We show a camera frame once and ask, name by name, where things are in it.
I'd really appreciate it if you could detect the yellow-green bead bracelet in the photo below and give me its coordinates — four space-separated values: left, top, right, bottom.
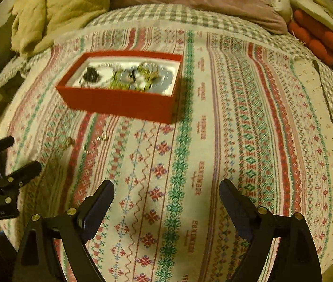
109 67 153 90

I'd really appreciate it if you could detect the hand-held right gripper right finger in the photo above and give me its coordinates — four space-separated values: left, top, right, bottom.
219 179 322 282

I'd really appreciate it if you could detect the grey checked bed sheet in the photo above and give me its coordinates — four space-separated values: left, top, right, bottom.
0 3 333 247

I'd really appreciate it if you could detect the beige fleece blanket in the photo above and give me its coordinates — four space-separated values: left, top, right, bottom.
9 0 137 56

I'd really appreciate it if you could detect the red cardboard box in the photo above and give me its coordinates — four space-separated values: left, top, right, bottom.
56 51 184 124

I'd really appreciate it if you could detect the pale blue bead bracelet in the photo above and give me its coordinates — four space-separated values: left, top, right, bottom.
122 66 175 94

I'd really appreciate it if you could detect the orange carrot plush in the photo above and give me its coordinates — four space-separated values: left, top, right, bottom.
288 9 333 65

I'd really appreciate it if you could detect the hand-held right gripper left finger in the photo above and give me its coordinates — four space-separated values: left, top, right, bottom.
12 179 115 282

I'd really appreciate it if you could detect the patterned knit-print bed cloth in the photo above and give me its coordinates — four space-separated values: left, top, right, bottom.
0 26 333 282

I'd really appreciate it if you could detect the black flower hair tie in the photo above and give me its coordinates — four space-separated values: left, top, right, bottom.
82 67 103 83

